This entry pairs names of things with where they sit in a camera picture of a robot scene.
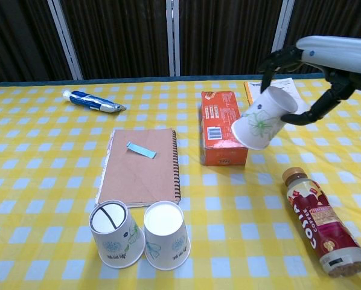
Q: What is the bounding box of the paper cup with black line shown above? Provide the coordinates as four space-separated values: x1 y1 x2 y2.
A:
89 199 145 269

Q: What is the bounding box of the blue and white toothpaste tube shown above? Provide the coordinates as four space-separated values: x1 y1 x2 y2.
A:
62 89 127 114

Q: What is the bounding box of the brown coffee drink bottle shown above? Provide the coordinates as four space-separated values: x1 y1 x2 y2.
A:
282 166 361 278

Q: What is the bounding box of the orange carton box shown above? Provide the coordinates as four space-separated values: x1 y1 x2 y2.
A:
200 89 249 167

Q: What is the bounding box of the paper cup with green flower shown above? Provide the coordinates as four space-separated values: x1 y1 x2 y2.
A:
231 86 299 150

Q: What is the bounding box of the light blue paper label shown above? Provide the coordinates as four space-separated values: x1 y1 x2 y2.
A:
126 141 158 159

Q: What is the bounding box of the brown spiral notebook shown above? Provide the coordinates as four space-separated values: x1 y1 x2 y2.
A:
95 128 181 208

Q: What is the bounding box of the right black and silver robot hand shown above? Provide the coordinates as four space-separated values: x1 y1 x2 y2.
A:
257 35 361 126

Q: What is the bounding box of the silver partition post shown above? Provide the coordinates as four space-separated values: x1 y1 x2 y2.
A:
271 0 296 56
165 0 182 77
46 0 85 81

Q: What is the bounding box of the yellow checkered tablecloth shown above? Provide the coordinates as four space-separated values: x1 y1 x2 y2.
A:
0 76 361 290

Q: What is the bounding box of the white booklet with yellow edge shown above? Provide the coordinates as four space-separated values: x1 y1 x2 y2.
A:
243 77 308 116

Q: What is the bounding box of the plain white paper cup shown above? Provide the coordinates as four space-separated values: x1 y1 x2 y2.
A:
143 201 192 271

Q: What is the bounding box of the black curtain panel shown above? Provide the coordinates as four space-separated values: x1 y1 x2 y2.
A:
178 0 284 77
284 0 361 75
59 0 171 80
0 0 73 85

